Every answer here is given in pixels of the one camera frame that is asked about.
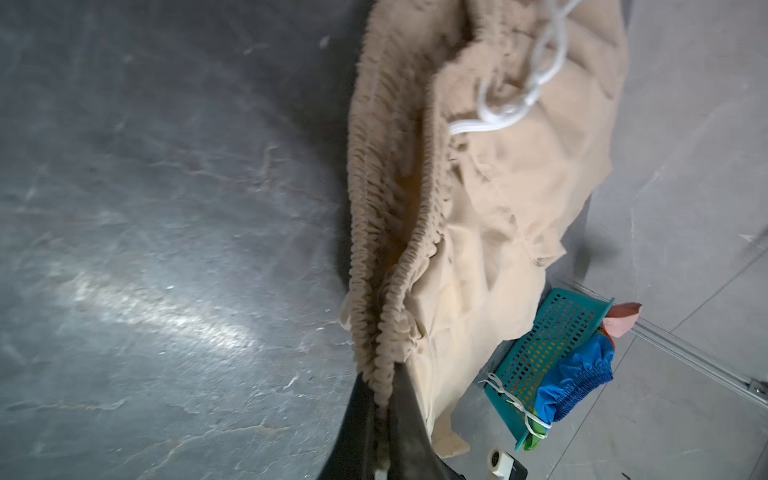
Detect beige drawstring shorts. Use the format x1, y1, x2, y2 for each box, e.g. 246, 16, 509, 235
341, 1, 629, 463

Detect rainbow coloured shorts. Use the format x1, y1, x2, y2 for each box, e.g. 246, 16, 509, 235
534, 326, 616, 424

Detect pink shorts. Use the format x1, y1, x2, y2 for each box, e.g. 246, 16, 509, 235
602, 302, 642, 338

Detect teal plastic basket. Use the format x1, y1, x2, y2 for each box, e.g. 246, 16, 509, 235
481, 288, 614, 451

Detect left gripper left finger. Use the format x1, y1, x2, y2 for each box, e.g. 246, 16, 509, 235
317, 374, 377, 480

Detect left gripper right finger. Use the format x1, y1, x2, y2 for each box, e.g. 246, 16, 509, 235
387, 363, 464, 480

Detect aluminium frame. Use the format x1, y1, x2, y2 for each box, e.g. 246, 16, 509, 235
563, 278, 768, 412

